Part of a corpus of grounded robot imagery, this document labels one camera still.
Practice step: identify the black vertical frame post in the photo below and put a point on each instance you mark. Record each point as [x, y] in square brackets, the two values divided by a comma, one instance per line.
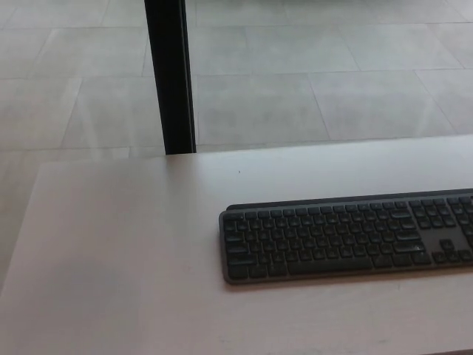
[168, 74]

